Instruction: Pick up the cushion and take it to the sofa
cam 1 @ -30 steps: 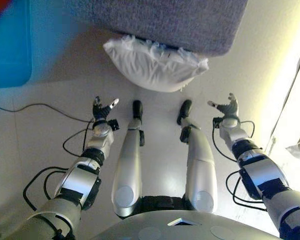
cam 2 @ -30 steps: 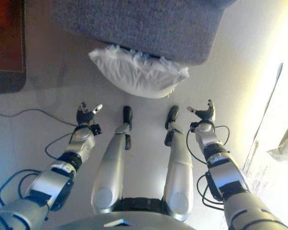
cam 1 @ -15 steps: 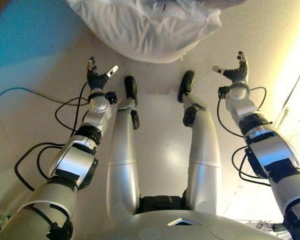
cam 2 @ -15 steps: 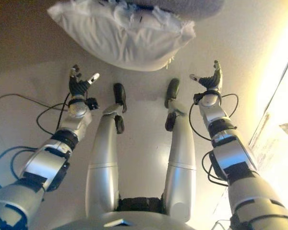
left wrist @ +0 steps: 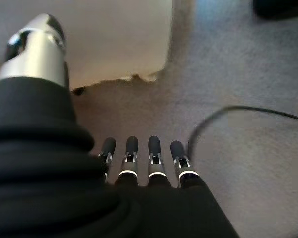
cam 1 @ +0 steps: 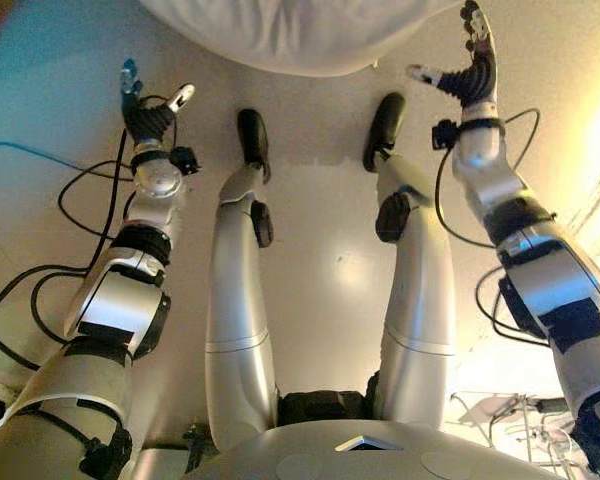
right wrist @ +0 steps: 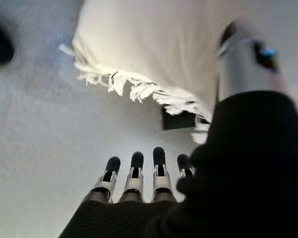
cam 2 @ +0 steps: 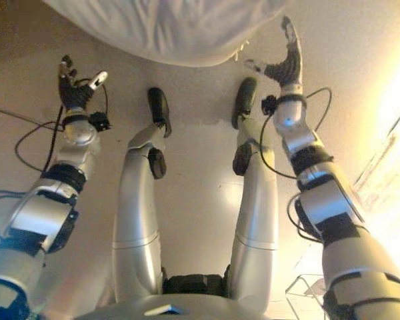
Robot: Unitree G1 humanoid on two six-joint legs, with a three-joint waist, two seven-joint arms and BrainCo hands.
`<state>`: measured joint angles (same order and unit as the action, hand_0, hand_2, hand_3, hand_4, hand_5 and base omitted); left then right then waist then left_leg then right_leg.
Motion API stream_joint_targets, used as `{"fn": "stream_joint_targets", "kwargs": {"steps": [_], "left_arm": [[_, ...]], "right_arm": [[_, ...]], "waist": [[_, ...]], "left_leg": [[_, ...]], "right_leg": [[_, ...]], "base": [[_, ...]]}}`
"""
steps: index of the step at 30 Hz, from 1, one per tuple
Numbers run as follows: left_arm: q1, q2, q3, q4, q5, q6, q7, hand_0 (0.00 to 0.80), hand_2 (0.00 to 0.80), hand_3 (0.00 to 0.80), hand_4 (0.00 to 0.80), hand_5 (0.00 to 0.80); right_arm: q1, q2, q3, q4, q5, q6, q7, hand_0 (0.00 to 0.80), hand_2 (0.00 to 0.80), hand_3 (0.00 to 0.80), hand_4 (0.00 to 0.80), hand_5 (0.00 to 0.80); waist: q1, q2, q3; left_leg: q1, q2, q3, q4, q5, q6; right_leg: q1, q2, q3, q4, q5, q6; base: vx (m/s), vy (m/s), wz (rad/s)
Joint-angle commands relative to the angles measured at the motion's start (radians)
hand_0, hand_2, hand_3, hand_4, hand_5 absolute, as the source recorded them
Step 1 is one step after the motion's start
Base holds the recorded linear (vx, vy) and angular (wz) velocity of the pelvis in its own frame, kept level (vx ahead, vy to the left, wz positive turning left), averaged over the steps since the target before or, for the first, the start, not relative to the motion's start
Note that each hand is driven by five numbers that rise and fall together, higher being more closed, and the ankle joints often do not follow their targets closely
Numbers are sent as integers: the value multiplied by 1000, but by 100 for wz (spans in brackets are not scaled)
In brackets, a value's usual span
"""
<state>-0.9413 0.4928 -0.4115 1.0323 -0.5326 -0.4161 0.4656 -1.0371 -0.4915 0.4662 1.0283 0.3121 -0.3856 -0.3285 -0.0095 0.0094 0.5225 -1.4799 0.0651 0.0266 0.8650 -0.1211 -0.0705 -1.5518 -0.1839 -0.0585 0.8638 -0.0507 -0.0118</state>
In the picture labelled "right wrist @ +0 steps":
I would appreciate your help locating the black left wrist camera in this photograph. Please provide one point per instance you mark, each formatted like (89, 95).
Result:
(265, 58)

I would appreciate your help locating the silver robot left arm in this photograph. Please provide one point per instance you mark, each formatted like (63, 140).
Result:
(238, 74)

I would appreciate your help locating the robot right leg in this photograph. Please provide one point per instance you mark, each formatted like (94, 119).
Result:
(0, 42)

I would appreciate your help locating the white fringed blanket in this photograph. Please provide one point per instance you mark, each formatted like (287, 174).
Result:
(151, 37)

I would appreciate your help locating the black square block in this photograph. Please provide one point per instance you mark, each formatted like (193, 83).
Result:
(176, 122)

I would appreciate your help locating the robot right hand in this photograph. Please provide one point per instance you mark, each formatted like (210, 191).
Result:
(238, 173)

